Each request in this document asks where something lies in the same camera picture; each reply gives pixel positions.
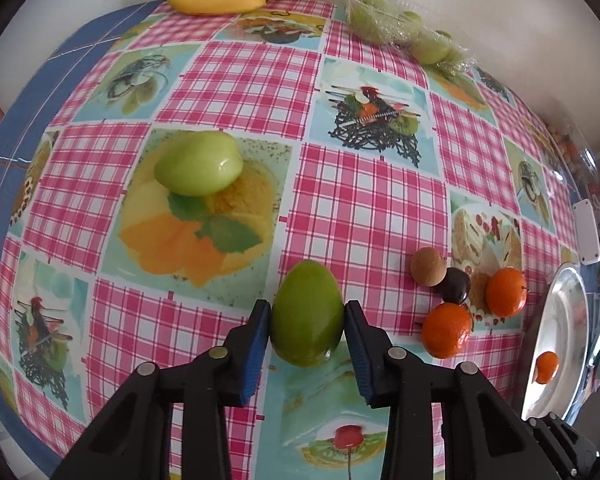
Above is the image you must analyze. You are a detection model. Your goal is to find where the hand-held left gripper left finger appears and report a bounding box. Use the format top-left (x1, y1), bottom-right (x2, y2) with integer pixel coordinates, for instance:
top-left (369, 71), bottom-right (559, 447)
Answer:
top-left (55, 300), bottom-right (273, 480)

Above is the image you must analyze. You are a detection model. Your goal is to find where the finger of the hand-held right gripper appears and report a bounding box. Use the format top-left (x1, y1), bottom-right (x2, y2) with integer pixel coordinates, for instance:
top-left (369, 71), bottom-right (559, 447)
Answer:
top-left (522, 412), bottom-right (600, 480)

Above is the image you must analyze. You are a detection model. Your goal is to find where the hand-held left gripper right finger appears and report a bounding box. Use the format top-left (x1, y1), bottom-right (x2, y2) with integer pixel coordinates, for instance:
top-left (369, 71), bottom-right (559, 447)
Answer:
top-left (345, 300), bottom-right (553, 480)

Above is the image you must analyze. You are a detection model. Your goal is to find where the egg-shaped green jujube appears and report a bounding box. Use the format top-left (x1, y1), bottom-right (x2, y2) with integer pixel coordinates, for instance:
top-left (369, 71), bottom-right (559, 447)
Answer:
top-left (270, 260), bottom-right (345, 368)

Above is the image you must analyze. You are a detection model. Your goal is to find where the brown longan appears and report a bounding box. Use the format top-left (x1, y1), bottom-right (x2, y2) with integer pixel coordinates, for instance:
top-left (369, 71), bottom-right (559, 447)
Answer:
top-left (411, 247), bottom-right (448, 287)

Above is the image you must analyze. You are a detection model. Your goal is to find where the round metal plate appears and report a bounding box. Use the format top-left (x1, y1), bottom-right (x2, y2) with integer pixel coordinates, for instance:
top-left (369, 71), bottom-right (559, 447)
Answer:
top-left (522, 265), bottom-right (591, 421)

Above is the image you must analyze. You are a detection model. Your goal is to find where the orange mandarin with stem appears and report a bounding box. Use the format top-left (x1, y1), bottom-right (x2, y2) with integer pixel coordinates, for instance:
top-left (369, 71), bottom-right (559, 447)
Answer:
top-left (486, 267), bottom-right (528, 318)

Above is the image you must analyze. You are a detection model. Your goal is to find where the long green jujube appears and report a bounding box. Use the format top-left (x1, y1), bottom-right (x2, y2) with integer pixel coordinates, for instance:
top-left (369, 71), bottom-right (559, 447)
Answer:
top-left (153, 131), bottom-right (243, 197)

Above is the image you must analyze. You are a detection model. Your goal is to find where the dark cherry with stem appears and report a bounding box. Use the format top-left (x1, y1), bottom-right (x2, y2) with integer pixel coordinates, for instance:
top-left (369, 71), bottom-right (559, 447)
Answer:
top-left (437, 267), bottom-right (473, 306)

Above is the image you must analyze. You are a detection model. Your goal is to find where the white plastic box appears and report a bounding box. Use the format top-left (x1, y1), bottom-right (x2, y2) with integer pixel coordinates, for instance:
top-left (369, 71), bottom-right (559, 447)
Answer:
top-left (572, 200), bottom-right (600, 266)

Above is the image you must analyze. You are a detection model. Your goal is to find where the clear plastic container of longans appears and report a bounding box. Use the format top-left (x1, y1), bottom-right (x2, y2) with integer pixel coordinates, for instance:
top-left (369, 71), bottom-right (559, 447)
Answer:
top-left (550, 127), bottom-right (600, 186)

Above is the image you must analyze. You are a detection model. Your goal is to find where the bag of small green jujubes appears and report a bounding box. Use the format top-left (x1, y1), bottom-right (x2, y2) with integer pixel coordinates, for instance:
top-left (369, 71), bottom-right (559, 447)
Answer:
top-left (345, 0), bottom-right (468, 68)

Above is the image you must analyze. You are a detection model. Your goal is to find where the blue cloth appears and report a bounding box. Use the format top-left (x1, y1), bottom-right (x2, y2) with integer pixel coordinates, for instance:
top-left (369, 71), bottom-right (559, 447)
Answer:
top-left (0, 2), bottom-right (166, 456)

